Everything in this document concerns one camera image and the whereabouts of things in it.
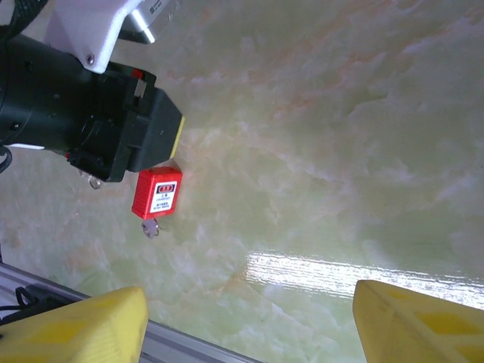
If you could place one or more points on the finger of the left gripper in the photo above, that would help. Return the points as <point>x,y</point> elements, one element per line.
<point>159,132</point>

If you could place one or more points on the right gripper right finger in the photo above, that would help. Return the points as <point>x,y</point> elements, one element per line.
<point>416,332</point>

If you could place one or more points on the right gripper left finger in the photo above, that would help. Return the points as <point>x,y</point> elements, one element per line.
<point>75,332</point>

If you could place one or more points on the red safety padlock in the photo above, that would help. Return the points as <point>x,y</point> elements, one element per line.
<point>159,193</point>

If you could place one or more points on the small metal key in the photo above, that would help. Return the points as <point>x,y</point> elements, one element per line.
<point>149,228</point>

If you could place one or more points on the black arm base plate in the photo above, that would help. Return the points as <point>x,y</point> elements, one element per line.
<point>41,300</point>

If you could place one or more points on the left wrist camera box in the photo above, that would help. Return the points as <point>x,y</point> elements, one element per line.
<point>87,22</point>

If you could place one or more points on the wide aluminium base rail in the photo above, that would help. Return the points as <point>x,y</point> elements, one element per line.
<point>170,340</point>

